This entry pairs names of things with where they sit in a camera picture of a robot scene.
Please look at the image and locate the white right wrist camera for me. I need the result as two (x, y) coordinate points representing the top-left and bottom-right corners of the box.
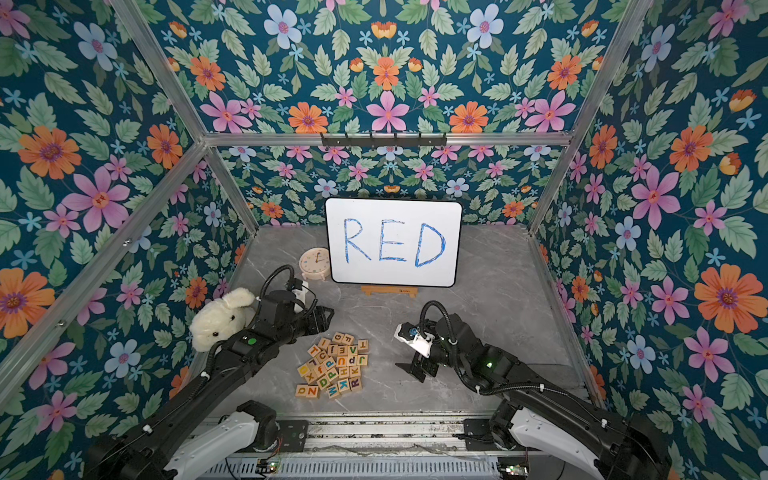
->
(394, 322), (435, 358)

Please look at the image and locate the aluminium frame post left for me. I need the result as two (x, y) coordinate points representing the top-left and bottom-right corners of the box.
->
(111, 1), (258, 237)

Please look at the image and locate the pink round alarm clock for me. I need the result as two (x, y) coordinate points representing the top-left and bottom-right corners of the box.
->
(299, 247), (331, 281)

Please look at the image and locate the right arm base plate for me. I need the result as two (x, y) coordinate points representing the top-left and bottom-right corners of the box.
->
(458, 418), (499, 452)

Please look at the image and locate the white whiteboard black frame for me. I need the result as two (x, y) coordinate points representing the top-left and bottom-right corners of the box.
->
(324, 197), (463, 288)

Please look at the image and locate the wooden whiteboard stand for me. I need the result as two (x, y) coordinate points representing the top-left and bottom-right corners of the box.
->
(361, 285), (419, 298)

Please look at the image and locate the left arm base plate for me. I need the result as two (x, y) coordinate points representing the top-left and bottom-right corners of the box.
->
(265, 420), (309, 454)

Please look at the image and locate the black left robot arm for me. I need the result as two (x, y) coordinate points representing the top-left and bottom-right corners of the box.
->
(83, 291), (335, 479)

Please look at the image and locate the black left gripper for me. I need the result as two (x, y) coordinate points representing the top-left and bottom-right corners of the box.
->
(274, 304), (338, 348)

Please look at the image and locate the wooden block green D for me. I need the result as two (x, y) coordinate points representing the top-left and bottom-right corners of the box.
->
(317, 376), (332, 390)

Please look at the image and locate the aluminium frame post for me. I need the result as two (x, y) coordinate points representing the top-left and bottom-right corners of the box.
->
(111, 1), (258, 237)
(528, 0), (653, 237)

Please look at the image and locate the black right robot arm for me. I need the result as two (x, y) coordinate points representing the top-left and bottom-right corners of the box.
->
(394, 314), (671, 479)

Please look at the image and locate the aluminium frame post right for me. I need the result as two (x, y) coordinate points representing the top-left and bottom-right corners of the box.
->
(528, 0), (653, 237)

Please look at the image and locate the white plush bunny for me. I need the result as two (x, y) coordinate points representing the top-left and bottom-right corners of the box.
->
(189, 288), (256, 353)

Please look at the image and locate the black hook rail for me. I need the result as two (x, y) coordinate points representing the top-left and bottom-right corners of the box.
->
(320, 133), (448, 148)

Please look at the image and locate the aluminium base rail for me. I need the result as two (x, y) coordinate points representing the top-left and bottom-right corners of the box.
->
(197, 413), (601, 460)

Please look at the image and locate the white vented cable duct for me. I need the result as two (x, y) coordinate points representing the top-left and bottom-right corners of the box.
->
(202, 456), (502, 479)

